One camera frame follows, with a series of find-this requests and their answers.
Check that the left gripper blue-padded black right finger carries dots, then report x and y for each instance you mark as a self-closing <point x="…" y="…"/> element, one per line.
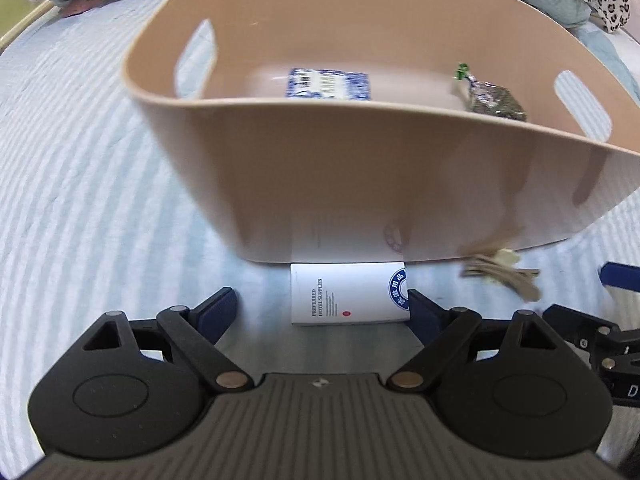
<point x="454" y="337"/>

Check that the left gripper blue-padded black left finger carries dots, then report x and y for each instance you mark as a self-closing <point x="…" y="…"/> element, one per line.
<point x="173" y="352"/>

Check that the striped light blue bedsheet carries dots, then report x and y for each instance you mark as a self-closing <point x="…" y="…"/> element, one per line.
<point x="93" y="219"/>

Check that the beige plastic storage basket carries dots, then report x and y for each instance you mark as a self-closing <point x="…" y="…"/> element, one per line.
<point x="411" y="174"/>

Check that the blue white patterned box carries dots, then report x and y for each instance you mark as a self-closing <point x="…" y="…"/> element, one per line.
<point x="325" y="84"/>

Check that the white hotel supplies box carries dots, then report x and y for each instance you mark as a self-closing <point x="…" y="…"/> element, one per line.
<point x="349" y="293"/>

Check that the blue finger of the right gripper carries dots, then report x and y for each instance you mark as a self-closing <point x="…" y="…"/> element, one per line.
<point x="619" y="275"/>

